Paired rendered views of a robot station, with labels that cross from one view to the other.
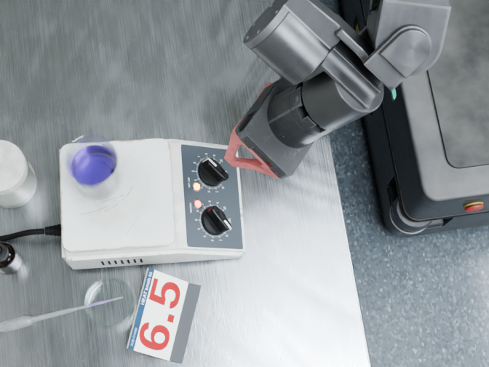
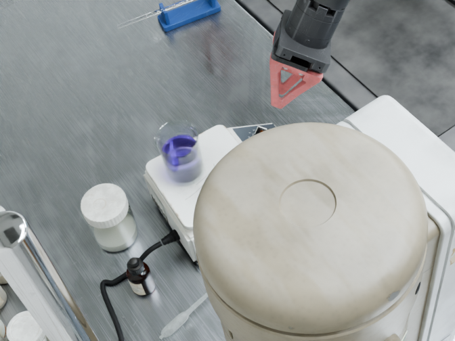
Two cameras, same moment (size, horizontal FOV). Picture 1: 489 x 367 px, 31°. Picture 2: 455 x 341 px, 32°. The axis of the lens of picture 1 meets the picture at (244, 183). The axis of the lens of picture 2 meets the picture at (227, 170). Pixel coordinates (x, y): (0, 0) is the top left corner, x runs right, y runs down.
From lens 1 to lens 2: 42 cm
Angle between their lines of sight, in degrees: 20
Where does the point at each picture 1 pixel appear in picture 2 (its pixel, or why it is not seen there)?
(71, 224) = (183, 209)
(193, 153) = (244, 131)
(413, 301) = not seen: outside the picture
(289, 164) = (323, 57)
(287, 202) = not seen: hidden behind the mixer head
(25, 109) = (99, 181)
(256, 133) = (288, 45)
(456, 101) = (403, 97)
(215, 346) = not seen: hidden behind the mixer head
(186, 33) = (190, 81)
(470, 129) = (425, 109)
